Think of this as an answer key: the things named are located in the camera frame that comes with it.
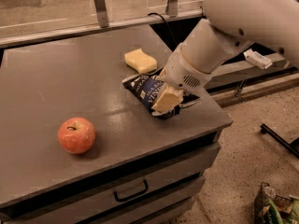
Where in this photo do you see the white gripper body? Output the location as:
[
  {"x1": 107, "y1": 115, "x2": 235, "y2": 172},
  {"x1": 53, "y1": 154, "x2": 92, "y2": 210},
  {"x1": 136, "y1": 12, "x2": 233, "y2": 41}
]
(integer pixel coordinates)
[{"x1": 158, "y1": 44, "x2": 211, "y2": 95}]

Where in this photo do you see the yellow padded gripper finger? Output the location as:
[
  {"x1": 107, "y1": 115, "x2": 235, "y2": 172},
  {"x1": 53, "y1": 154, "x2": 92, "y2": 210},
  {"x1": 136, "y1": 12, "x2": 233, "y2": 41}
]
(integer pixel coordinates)
[{"x1": 151, "y1": 84, "x2": 184, "y2": 113}]

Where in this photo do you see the blue chip bag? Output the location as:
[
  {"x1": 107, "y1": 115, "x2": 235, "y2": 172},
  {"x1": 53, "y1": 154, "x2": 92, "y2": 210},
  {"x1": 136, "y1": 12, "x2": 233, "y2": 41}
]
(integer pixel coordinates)
[{"x1": 122, "y1": 75, "x2": 200, "y2": 119}]

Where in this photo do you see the yellow sponge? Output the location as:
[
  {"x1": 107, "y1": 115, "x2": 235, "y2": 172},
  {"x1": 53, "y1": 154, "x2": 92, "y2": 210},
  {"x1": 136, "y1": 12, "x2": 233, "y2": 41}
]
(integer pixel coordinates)
[{"x1": 124, "y1": 49, "x2": 158, "y2": 74}]

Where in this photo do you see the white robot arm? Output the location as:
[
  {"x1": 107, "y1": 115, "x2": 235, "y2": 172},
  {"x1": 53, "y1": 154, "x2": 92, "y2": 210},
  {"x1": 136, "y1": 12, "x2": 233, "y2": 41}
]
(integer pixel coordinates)
[{"x1": 151, "y1": 0, "x2": 299, "y2": 112}]

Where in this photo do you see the green snack bag basket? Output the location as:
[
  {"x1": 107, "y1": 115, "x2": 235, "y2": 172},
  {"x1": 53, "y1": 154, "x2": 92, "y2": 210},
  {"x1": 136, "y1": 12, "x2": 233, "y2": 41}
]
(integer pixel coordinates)
[{"x1": 254, "y1": 182, "x2": 299, "y2": 224}]

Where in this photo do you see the white packet on ledge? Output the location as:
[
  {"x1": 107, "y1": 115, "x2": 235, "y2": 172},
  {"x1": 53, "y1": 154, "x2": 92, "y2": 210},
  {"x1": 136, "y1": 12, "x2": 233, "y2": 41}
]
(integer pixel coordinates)
[{"x1": 243, "y1": 49, "x2": 273, "y2": 69}]

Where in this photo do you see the red apple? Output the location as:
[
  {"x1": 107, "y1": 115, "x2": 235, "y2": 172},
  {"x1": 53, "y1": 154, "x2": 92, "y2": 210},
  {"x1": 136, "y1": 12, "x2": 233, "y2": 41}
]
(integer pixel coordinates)
[{"x1": 57, "y1": 118, "x2": 96, "y2": 154}]

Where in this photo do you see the grey drawer cabinet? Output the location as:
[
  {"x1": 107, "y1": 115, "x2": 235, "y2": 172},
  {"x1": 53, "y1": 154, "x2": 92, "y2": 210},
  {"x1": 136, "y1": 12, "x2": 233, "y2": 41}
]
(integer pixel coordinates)
[{"x1": 0, "y1": 26, "x2": 231, "y2": 224}]

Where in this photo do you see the black stand leg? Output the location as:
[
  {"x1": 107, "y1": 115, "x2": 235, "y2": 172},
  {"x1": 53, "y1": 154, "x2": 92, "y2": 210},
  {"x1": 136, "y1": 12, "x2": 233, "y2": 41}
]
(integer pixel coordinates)
[{"x1": 261, "y1": 124, "x2": 299, "y2": 159}]

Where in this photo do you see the metal rail bracket middle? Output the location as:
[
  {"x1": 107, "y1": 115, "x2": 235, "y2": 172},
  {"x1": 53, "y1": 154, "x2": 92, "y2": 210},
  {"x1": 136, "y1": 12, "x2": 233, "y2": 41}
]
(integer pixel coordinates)
[{"x1": 165, "y1": 0, "x2": 178, "y2": 17}]

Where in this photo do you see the metal rail bracket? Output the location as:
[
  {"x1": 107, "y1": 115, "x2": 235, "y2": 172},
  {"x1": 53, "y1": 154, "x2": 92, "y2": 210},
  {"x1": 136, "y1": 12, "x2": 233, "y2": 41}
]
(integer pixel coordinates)
[
  {"x1": 93, "y1": 0, "x2": 109, "y2": 28},
  {"x1": 165, "y1": 0, "x2": 178, "y2": 17}
]

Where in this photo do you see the black cable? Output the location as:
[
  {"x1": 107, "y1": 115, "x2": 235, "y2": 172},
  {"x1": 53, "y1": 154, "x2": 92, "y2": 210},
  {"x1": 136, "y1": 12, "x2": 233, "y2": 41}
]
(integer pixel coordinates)
[{"x1": 147, "y1": 12, "x2": 178, "y2": 47}]

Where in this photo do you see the black drawer handle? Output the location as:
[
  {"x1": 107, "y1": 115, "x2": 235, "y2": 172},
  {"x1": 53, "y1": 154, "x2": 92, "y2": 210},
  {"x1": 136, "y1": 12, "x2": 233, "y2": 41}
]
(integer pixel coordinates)
[{"x1": 113, "y1": 179, "x2": 149, "y2": 203}]

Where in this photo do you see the metal rail bracket left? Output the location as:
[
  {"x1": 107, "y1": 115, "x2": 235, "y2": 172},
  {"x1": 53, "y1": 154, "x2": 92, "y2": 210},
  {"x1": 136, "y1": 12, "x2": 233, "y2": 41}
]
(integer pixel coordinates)
[{"x1": 93, "y1": 0, "x2": 109, "y2": 28}]

